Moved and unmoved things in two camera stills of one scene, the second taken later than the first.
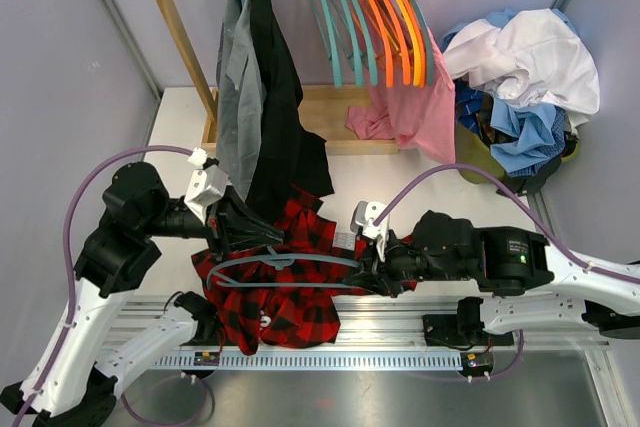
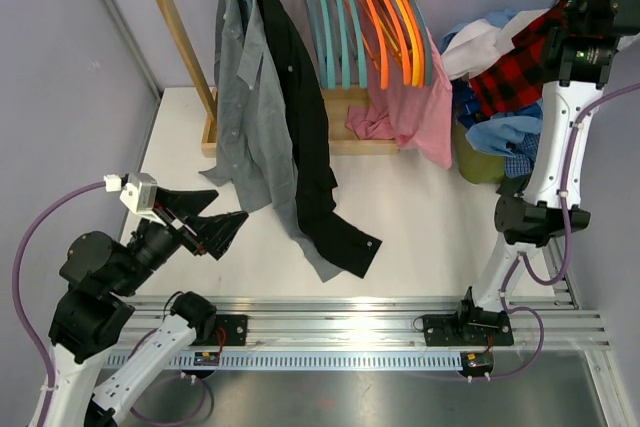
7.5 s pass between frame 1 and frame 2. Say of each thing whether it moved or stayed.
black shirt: moved
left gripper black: moved
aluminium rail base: stayed
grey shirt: stayed
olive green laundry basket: stayed
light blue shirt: moved
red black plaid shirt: moved
